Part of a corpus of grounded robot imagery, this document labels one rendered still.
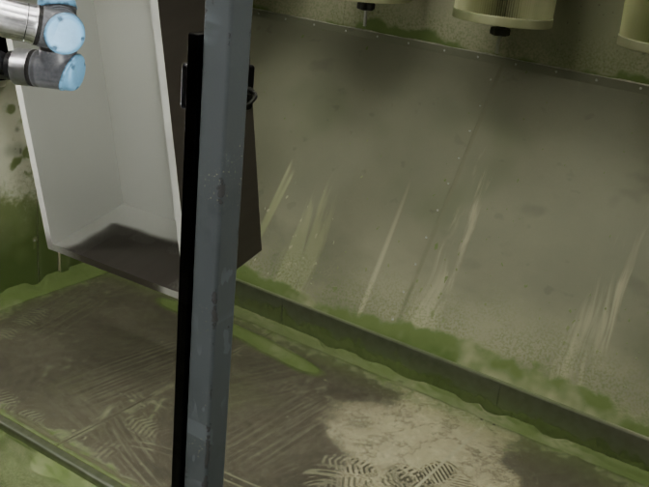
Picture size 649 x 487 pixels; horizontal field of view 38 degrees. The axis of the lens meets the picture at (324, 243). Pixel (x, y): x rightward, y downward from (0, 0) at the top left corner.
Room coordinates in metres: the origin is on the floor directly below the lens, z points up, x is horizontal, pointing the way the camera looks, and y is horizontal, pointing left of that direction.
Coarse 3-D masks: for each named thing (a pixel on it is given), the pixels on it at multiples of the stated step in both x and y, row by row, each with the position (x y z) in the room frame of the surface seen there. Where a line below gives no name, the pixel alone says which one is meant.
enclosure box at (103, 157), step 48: (96, 0) 2.95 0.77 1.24; (144, 0) 2.85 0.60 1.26; (192, 0) 2.44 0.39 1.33; (96, 48) 2.97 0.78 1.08; (144, 48) 2.88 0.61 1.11; (48, 96) 2.80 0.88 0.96; (96, 96) 2.97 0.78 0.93; (144, 96) 2.93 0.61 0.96; (48, 144) 2.80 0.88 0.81; (96, 144) 2.97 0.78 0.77; (144, 144) 2.97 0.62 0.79; (48, 192) 2.80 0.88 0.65; (96, 192) 2.97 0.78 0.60; (144, 192) 3.02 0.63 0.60; (48, 240) 2.78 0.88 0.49; (96, 240) 2.84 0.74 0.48; (144, 240) 2.84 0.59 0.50; (240, 240) 2.68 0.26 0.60
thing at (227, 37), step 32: (224, 0) 1.30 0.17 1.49; (224, 32) 1.30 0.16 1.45; (224, 64) 1.30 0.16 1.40; (224, 96) 1.30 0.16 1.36; (224, 128) 1.30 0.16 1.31; (224, 160) 1.30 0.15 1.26; (224, 192) 1.30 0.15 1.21; (224, 224) 1.30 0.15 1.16; (224, 256) 1.31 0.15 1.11; (224, 288) 1.31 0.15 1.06; (192, 320) 1.32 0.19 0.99; (224, 320) 1.31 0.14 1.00; (192, 352) 1.32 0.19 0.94; (224, 352) 1.32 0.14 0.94; (192, 384) 1.31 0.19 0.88; (224, 384) 1.32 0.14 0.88; (192, 416) 1.31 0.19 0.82; (224, 416) 1.33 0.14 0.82; (192, 448) 1.31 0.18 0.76; (224, 448) 1.33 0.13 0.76; (192, 480) 1.31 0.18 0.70
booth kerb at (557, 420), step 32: (256, 288) 3.29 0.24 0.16; (288, 320) 3.20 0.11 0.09; (320, 320) 3.13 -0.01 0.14; (352, 352) 3.04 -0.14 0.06; (384, 352) 2.97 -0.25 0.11; (416, 352) 2.90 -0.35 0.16; (448, 384) 2.83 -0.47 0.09; (480, 384) 2.77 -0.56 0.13; (512, 416) 2.70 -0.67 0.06; (544, 416) 2.64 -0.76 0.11; (576, 416) 2.59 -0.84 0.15; (608, 448) 2.52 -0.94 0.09; (640, 448) 2.47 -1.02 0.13
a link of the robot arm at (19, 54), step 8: (16, 48) 2.28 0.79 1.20; (24, 48) 2.29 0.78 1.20; (32, 48) 2.31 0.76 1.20; (16, 56) 2.25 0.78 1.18; (24, 56) 2.25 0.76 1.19; (8, 64) 2.25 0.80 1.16; (16, 64) 2.24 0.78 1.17; (16, 72) 2.24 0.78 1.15; (16, 80) 2.25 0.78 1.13; (24, 80) 2.25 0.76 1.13
